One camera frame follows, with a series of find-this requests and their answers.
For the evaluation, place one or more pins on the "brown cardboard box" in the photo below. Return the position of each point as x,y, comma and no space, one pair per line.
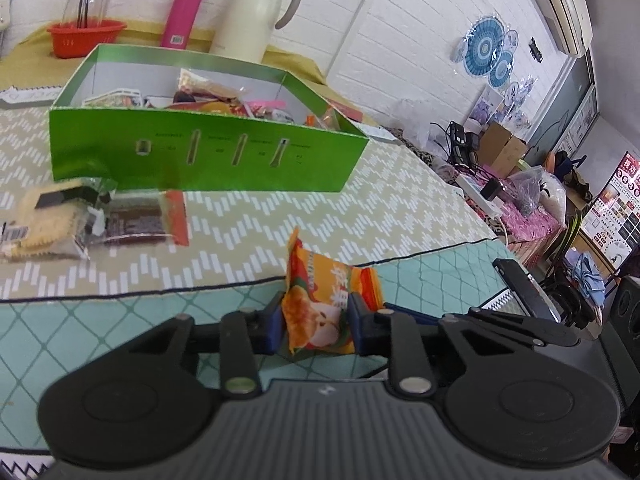
500,150

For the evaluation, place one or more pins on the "blue paper fan decoration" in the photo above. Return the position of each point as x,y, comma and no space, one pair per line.
488,50

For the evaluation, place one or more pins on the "red plastic basket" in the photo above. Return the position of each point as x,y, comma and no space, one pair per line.
71,41

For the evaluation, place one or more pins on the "cracker pack clear wrapper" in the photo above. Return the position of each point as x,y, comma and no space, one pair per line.
58,220

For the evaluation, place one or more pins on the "colourful poster board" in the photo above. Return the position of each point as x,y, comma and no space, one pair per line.
612,221

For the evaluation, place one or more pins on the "cream thermos jug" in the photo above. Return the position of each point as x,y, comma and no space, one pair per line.
247,25

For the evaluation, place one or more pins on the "dark snack bar red wrapper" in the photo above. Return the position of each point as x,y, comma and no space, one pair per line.
144,218

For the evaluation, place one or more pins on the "white air conditioner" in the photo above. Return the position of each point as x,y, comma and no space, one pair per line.
570,25

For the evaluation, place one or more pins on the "green cardboard box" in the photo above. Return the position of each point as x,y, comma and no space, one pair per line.
113,120

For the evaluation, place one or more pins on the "orange snack packet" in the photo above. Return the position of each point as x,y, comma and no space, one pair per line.
315,302

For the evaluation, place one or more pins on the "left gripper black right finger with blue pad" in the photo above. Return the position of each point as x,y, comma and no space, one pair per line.
399,335

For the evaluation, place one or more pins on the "white power strip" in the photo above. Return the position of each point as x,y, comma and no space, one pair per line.
472,190

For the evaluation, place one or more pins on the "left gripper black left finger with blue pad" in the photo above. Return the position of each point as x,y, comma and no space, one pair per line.
237,339

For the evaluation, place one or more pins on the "pink thermos bottle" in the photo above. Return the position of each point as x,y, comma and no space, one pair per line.
179,23

